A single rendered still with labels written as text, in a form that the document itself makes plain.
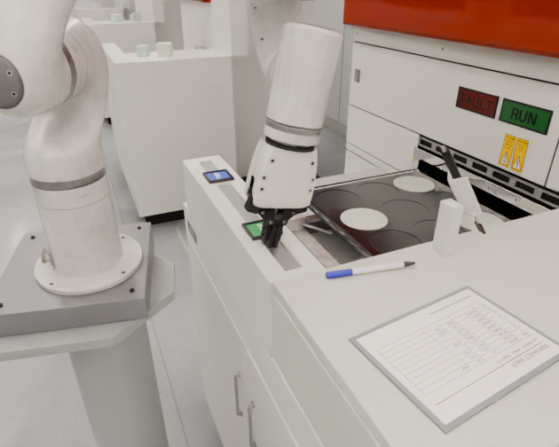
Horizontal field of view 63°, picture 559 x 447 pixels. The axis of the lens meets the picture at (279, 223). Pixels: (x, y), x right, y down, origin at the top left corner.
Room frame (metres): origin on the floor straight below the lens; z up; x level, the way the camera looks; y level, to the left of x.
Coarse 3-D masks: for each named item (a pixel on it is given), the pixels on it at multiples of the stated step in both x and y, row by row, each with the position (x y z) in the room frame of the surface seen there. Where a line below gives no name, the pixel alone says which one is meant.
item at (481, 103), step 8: (464, 96) 1.07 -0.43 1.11; (472, 96) 1.05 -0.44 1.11; (480, 96) 1.02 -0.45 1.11; (488, 96) 1.00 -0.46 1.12; (464, 104) 1.06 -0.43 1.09; (472, 104) 1.04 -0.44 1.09; (480, 104) 1.02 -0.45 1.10; (488, 104) 1.00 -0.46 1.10; (480, 112) 1.02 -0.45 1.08; (488, 112) 1.00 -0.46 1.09
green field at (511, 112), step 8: (504, 104) 0.96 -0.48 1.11; (512, 104) 0.94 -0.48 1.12; (504, 112) 0.96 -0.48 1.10; (512, 112) 0.94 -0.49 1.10; (520, 112) 0.92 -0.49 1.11; (528, 112) 0.91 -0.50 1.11; (536, 112) 0.89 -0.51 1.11; (544, 112) 0.88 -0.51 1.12; (504, 120) 0.95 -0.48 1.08; (512, 120) 0.94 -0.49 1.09; (520, 120) 0.92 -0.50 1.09; (528, 120) 0.90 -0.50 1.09; (536, 120) 0.89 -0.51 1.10; (544, 120) 0.87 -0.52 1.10; (536, 128) 0.88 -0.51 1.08; (544, 128) 0.87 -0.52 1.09
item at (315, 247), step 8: (296, 232) 0.82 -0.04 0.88; (304, 232) 0.82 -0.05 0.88; (304, 240) 0.79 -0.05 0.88; (312, 240) 0.79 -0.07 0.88; (312, 248) 0.76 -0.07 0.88; (320, 248) 0.76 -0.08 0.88; (320, 256) 0.73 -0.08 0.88; (328, 256) 0.73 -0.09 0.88; (328, 264) 0.70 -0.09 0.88; (336, 264) 0.70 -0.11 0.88
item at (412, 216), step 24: (336, 192) 0.98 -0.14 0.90; (360, 192) 0.98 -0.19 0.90; (384, 192) 0.98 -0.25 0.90; (408, 192) 0.98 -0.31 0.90; (432, 192) 0.98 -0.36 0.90; (336, 216) 0.85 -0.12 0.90; (408, 216) 0.85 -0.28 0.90; (432, 216) 0.85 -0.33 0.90; (504, 216) 0.85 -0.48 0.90; (360, 240) 0.75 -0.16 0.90; (384, 240) 0.76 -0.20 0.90; (408, 240) 0.76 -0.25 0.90; (432, 240) 0.75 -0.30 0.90
